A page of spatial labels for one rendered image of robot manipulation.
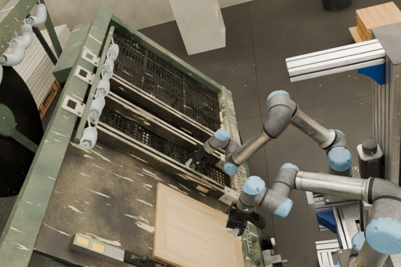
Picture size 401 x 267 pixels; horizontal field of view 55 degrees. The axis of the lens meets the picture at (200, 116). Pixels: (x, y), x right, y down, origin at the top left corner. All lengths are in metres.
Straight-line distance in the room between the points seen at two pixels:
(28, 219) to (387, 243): 1.20
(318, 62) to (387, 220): 0.56
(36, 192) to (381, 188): 1.24
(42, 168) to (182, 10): 4.27
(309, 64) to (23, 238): 1.14
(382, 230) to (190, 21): 4.74
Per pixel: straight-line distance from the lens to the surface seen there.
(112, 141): 2.08
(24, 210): 1.55
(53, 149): 1.77
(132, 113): 2.31
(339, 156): 2.10
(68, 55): 2.76
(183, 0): 5.60
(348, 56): 1.43
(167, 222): 2.00
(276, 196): 1.51
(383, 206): 1.41
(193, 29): 5.77
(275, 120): 1.89
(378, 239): 1.40
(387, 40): 1.47
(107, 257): 1.70
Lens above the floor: 2.80
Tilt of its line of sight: 37 degrees down
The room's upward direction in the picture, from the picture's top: 21 degrees counter-clockwise
